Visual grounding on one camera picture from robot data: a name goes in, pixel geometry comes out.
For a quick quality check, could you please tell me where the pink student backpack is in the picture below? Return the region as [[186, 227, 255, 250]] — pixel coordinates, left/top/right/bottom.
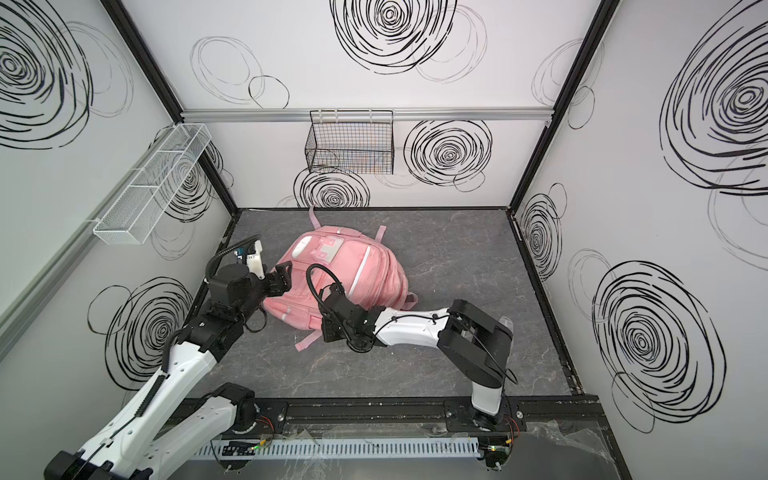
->
[[264, 210, 418, 352]]

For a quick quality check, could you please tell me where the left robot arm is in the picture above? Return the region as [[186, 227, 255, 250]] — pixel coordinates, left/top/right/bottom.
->
[[44, 262, 292, 479]]

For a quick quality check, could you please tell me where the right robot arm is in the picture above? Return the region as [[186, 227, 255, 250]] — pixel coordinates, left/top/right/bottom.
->
[[313, 284, 517, 431]]

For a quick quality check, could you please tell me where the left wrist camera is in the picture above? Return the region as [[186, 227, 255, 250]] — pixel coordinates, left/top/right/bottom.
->
[[235, 240, 265, 279]]

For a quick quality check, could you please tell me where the clear acrylic wall shelf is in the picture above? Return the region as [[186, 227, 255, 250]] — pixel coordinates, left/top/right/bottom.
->
[[93, 123, 211, 246]]

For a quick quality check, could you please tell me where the white slotted cable duct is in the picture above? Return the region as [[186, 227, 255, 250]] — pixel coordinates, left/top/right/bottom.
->
[[191, 437, 481, 461]]

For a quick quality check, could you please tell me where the aluminium wall rail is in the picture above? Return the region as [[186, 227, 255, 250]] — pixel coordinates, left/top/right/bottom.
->
[[181, 106, 554, 123]]

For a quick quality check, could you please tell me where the black wire basket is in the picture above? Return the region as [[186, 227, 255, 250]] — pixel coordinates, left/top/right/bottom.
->
[[304, 120, 395, 175]]

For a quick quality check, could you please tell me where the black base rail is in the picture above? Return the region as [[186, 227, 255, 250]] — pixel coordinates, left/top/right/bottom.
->
[[179, 397, 607, 434]]

